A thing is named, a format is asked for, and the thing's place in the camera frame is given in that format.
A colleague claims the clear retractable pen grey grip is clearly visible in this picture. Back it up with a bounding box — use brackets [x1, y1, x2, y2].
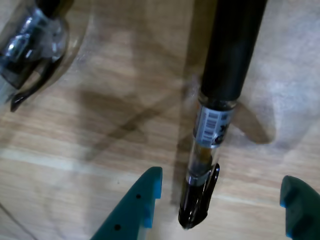
[0, 0, 73, 113]

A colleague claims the black pen with barcode label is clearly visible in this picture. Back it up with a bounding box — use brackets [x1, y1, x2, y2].
[177, 0, 268, 230]

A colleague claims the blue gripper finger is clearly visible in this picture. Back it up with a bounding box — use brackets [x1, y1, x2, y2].
[89, 166, 164, 240]
[279, 175, 320, 240]

